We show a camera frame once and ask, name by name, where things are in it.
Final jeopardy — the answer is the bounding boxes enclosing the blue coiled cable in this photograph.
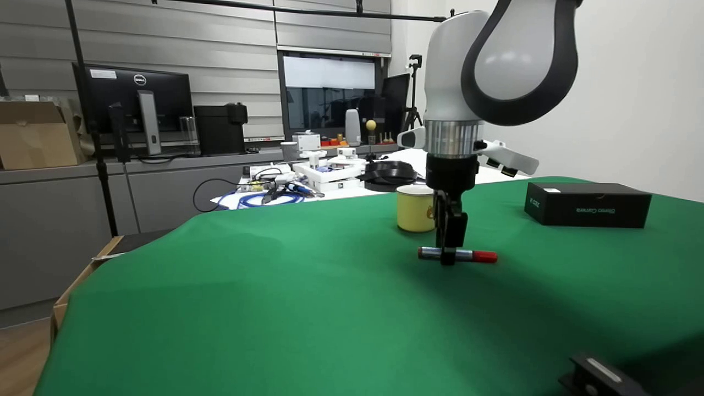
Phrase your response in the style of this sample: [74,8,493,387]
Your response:
[235,179,317,211]

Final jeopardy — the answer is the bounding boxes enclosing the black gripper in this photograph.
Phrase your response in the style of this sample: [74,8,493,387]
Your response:
[428,155,480,265]

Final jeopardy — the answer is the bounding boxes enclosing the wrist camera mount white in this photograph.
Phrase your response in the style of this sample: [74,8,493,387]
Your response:
[394,128,539,182]

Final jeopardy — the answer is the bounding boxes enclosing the black desktop speaker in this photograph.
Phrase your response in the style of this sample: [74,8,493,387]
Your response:
[194,103,250,155]

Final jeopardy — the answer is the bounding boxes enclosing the red capped marker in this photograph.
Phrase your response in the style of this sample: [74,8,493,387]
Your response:
[419,246,497,265]

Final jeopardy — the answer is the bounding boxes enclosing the white plastic tray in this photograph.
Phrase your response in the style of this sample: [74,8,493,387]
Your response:
[294,160,363,194]

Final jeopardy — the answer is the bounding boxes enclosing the cardboard box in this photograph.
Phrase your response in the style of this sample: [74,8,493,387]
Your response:
[0,101,86,168]

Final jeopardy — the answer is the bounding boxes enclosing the green table cloth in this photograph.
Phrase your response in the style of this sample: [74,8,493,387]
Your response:
[37,182,704,396]

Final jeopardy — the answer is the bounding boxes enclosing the black device at corner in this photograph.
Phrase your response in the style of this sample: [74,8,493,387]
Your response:
[559,353,652,396]

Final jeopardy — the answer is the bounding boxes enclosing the black rectangular box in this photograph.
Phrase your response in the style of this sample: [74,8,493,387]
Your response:
[525,182,652,229]

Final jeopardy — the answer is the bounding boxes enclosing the black computer monitor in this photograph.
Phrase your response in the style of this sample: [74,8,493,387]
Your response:
[74,63,192,155]

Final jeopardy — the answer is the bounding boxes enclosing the yellow enamel mug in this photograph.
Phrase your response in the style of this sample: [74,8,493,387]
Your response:
[396,184,436,232]

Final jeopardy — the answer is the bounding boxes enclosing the black camera tripod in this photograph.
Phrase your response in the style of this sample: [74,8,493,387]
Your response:
[399,53,423,142]

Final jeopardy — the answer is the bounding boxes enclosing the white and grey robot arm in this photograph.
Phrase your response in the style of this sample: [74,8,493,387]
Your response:
[419,0,583,265]

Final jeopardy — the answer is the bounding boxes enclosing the black metal frame stand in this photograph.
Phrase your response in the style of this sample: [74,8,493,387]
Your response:
[64,0,458,237]

